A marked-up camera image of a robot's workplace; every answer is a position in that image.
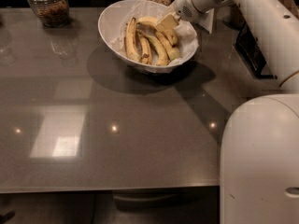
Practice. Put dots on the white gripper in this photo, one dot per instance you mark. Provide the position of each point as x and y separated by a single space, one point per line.
184 7

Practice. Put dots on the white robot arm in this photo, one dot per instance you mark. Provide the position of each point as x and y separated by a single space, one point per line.
259 167

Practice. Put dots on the white paper bowl liner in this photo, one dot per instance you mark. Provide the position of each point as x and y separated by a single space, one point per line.
188 39

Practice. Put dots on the white oval bowl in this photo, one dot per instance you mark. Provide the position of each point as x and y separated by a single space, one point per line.
116 22

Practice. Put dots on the small spotted yellow banana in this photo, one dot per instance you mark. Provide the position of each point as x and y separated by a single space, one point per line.
146 55

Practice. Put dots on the white upright stand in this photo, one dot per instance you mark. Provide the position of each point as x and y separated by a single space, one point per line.
208 20

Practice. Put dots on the right glass granola jar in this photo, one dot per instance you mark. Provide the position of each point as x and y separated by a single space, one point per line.
236 18

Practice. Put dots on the glass granola jar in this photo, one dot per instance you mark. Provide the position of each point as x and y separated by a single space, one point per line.
236 18
51 13

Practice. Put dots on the left glass granola jar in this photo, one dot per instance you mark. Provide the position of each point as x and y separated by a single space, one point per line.
51 13

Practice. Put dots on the drawer handle below counter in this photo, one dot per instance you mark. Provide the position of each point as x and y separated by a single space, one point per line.
143 196

